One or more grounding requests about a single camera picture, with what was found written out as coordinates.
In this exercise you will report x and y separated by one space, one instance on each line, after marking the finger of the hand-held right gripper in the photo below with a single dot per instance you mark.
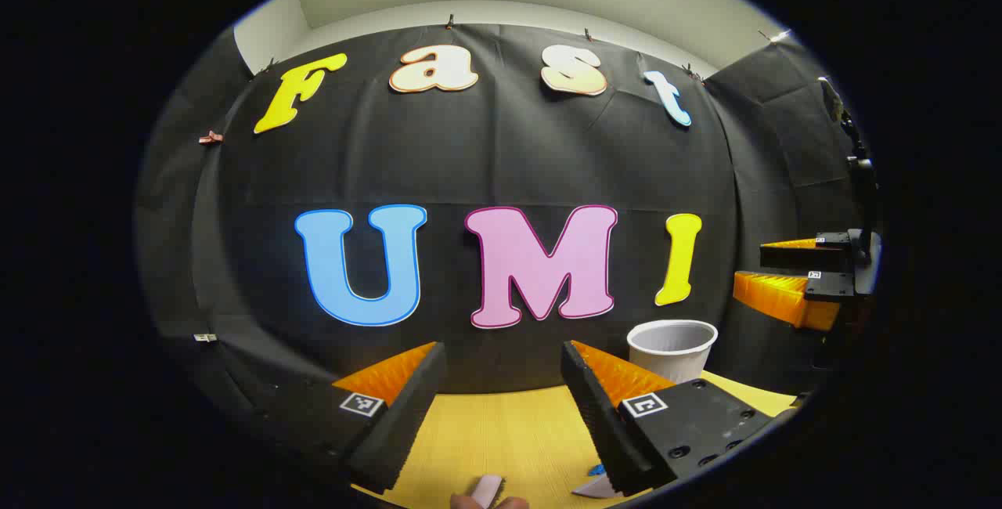
783 297
798 256

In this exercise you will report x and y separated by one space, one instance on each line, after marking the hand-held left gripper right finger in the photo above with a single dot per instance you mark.
599 415

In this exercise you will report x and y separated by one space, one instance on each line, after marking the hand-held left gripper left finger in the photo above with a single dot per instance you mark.
407 407

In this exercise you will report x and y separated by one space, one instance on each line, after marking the blue paper ball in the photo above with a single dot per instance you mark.
596 469

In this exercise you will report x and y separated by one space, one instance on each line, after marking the grey plastic dustpan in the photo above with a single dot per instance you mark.
595 488

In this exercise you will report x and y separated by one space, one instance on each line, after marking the white ribbed garbage bin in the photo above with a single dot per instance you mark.
672 352

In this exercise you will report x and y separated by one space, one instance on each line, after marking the small grey broom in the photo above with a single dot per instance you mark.
487 489

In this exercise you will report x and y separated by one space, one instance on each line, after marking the yellow wooden desktop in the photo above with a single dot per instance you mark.
509 438

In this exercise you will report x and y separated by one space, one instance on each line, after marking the black backdrop cloth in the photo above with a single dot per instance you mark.
485 157

